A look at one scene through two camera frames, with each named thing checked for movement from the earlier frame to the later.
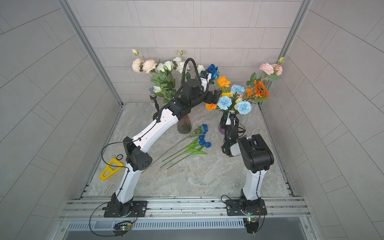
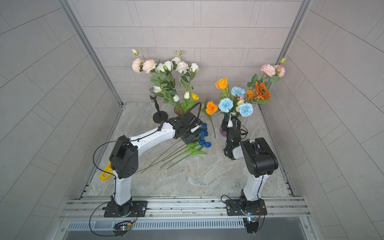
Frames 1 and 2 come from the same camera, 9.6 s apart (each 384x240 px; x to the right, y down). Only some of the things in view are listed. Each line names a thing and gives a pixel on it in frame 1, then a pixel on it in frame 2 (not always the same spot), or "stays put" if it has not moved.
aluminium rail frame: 278,208 stays put
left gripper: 213,97 → 191,139
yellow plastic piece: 113,166 stays put
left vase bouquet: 166,76 stays put
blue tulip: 201,138 stays put
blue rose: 202,129 → 201,142
